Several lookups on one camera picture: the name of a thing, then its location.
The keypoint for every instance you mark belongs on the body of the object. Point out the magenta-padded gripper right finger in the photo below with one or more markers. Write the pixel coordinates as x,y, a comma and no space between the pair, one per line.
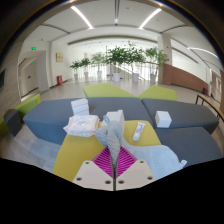
135,173

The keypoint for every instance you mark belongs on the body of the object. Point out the white cube box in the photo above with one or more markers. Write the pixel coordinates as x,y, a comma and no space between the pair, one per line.
163,119

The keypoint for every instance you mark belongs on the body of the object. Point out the white squeeze tube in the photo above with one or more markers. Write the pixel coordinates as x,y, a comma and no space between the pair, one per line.
138,131

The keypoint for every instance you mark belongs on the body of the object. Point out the green bench seat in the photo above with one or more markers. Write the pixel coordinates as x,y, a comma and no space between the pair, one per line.
28,104

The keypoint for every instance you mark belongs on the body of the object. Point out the dark grey cube seat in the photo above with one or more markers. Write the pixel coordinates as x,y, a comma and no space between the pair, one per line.
12,121

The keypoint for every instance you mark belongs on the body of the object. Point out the green exit sign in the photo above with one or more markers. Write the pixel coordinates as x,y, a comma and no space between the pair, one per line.
33,48

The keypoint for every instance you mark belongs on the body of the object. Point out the ceiling light strips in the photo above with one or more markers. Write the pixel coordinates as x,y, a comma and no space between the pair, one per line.
81,16

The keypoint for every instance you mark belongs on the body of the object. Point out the stack of white folded cloths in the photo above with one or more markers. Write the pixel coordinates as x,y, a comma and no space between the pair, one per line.
80,106

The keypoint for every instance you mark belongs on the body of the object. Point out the long blue-grey sofa block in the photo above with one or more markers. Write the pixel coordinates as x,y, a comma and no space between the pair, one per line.
46,116

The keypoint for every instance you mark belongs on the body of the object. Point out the framed wall picture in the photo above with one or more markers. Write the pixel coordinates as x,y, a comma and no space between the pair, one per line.
59,57

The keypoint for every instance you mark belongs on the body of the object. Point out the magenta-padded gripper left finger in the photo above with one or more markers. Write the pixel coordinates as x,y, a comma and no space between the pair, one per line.
95,175

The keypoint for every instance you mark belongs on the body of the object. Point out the light blue-grey towel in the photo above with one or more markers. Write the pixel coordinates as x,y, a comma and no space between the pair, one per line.
160,160

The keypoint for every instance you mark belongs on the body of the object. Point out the wooden bench with black legs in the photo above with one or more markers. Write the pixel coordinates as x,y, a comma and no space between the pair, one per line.
210,101

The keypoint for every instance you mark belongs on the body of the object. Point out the red bin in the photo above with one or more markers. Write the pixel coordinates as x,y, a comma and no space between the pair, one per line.
59,80

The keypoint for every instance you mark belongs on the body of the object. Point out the row of potted plants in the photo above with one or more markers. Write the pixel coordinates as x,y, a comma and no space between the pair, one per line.
116,56

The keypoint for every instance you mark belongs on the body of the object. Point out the white upright paper box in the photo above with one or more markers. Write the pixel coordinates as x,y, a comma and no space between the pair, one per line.
116,116

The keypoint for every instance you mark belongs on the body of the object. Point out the white plastic-wrapped package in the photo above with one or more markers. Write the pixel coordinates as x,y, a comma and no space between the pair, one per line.
81,126

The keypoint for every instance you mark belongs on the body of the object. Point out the green sofa block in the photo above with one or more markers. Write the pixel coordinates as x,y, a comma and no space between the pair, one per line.
158,94
105,90

